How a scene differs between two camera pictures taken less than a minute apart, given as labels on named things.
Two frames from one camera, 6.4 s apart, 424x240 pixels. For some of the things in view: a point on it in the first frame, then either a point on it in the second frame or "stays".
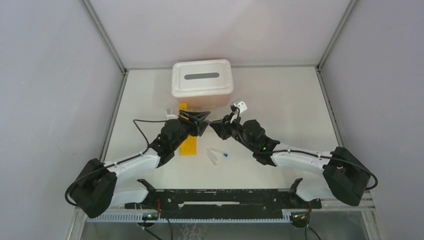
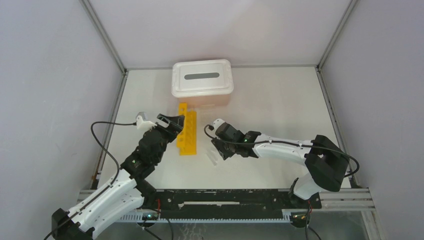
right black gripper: x=223 y=127 → x=225 y=154
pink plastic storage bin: x=205 y=102 stays
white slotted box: x=202 y=77 stays
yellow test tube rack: x=189 y=147 stays
